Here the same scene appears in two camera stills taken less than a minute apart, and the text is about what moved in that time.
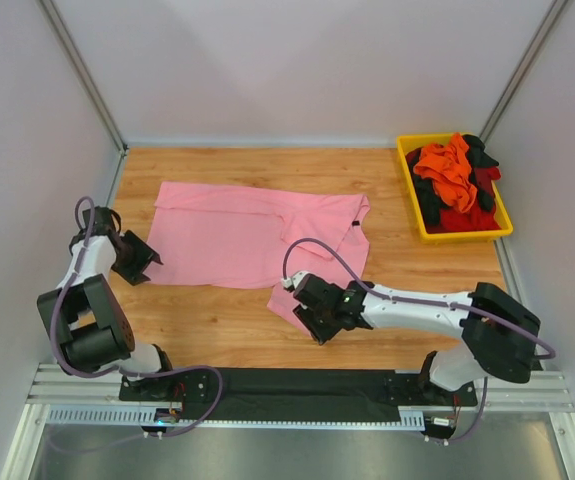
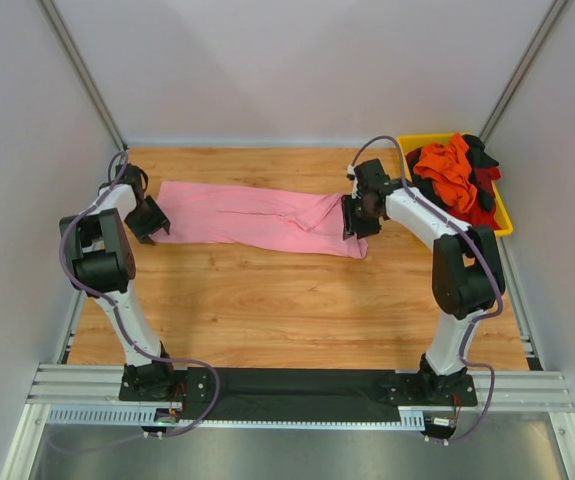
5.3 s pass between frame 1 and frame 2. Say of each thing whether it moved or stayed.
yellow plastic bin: stayed
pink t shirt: moved
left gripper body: moved
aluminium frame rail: stayed
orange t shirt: stayed
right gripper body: moved
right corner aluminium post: stayed
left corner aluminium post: stayed
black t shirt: stayed
